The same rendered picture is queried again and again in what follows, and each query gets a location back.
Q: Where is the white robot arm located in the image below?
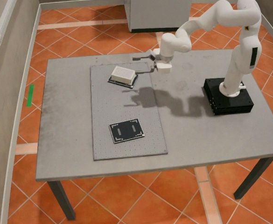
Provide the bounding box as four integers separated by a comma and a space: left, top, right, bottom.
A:
146, 0, 262, 98

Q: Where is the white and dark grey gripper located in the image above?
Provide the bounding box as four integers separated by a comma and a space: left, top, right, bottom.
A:
133, 48, 172, 74

